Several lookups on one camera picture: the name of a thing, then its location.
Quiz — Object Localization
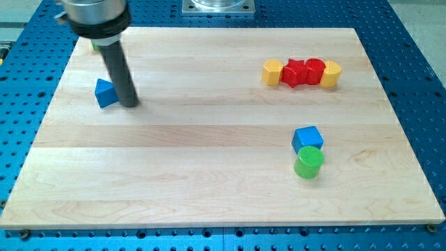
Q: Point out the green cylinder block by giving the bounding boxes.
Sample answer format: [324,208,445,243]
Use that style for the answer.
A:
[293,146,325,179]

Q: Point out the blue cube block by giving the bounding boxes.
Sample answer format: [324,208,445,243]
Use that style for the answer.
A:
[291,126,324,153]

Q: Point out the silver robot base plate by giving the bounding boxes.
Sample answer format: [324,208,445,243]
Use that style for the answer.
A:
[182,0,255,15]

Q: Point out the yellow half-round block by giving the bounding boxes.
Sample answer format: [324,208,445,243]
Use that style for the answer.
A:
[320,61,343,89]

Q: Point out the blue triangle block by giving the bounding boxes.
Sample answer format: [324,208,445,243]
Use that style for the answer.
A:
[94,79,118,108]

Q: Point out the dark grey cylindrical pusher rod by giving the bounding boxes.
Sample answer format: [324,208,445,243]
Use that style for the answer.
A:
[99,40,139,107]

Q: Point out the yellow hexagon block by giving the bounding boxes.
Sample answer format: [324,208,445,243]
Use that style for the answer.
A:
[261,59,284,86]

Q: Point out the green block behind rod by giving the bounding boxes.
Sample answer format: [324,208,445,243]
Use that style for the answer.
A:
[91,40,100,51]

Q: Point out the blue perforated table plate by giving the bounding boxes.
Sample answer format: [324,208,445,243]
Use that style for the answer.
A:
[1,0,445,250]

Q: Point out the red cylinder block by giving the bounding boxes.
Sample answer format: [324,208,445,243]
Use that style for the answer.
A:
[305,59,325,85]

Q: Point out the light wooden board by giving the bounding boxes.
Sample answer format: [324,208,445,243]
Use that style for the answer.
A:
[1,27,445,229]

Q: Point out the red star block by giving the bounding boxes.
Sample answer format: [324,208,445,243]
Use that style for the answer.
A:
[280,59,308,89]

